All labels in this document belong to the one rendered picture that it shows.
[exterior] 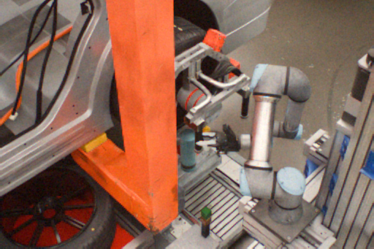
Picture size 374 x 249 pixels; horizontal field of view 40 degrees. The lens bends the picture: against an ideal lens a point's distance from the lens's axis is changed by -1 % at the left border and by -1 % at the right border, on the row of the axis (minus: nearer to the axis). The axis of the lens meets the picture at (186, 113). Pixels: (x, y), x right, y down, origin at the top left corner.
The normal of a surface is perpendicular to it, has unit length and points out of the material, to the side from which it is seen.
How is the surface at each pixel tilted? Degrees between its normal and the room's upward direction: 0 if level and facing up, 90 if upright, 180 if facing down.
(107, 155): 0
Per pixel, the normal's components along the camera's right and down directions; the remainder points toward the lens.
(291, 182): 0.12, -0.70
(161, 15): 0.69, 0.50
